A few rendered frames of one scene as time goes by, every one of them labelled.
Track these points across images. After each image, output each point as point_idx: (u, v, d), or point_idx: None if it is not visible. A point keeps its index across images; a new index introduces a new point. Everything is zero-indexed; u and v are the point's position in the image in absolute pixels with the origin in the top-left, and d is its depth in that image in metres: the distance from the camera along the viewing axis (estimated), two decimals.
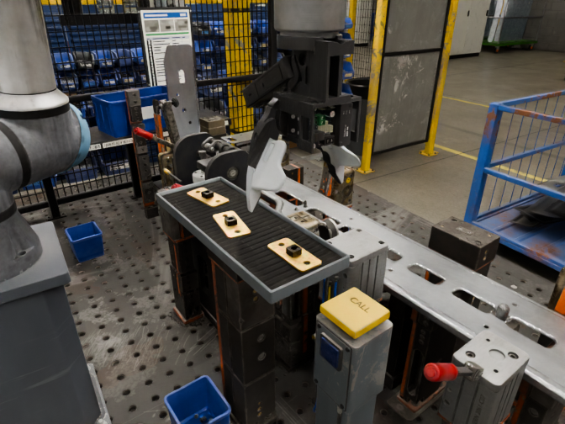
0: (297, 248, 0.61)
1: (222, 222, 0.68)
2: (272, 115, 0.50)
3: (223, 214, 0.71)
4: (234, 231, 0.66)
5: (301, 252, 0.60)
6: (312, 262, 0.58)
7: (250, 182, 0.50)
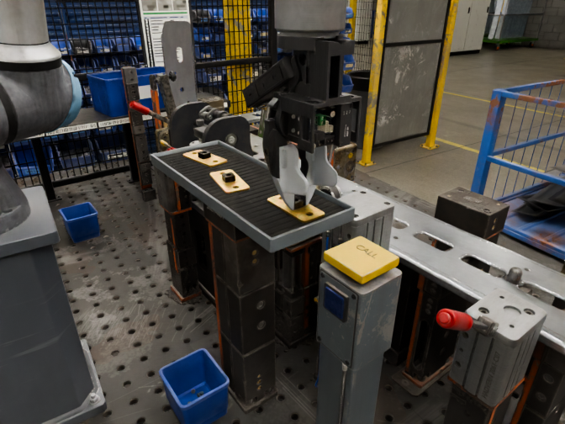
0: (298, 201, 0.57)
1: (219, 179, 0.65)
2: (272, 115, 0.50)
3: (220, 172, 0.67)
4: (232, 187, 0.62)
5: (303, 205, 0.57)
6: (314, 213, 0.55)
7: (280, 190, 0.53)
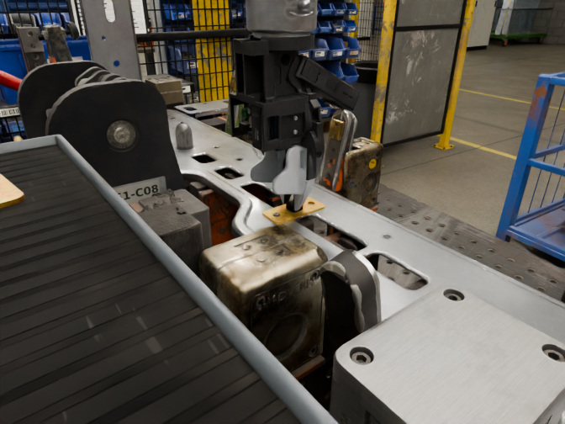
0: (299, 208, 0.56)
1: None
2: None
3: None
4: None
5: (295, 212, 0.56)
6: (278, 217, 0.54)
7: (277, 177, 0.57)
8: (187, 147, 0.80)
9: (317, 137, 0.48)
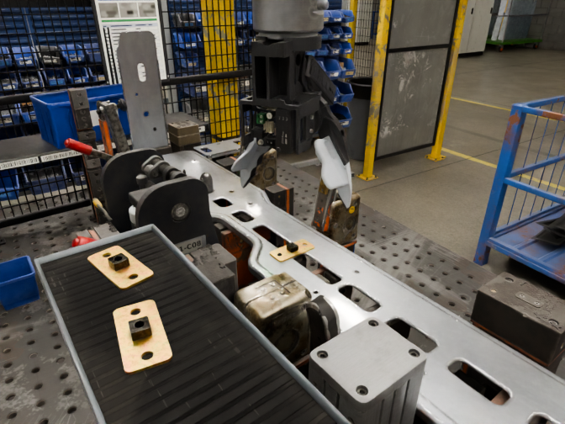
0: (296, 249, 0.78)
1: (124, 330, 0.37)
2: None
3: (133, 307, 0.40)
4: (139, 356, 0.34)
5: (293, 252, 0.78)
6: (281, 257, 0.76)
7: None
8: (209, 192, 1.02)
9: (332, 119, 0.49)
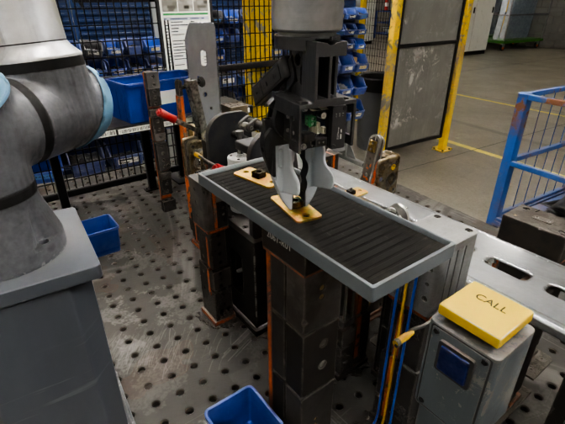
0: (354, 193, 0.98)
1: (284, 204, 0.57)
2: (271, 114, 0.50)
3: None
4: (302, 214, 0.54)
5: None
6: None
7: (277, 188, 0.53)
8: None
9: None
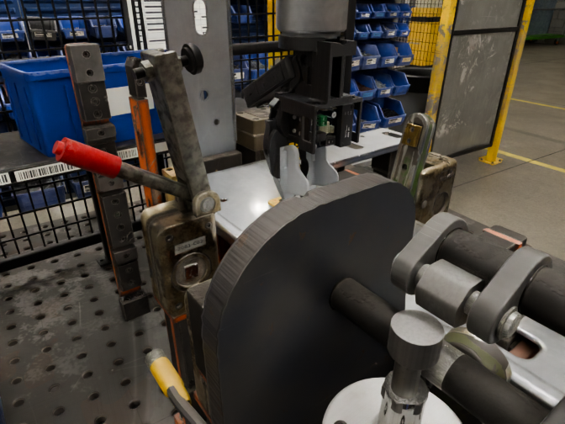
0: None
1: None
2: (273, 115, 0.49)
3: (278, 198, 0.59)
4: None
5: None
6: None
7: (280, 190, 0.53)
8: None
9: None
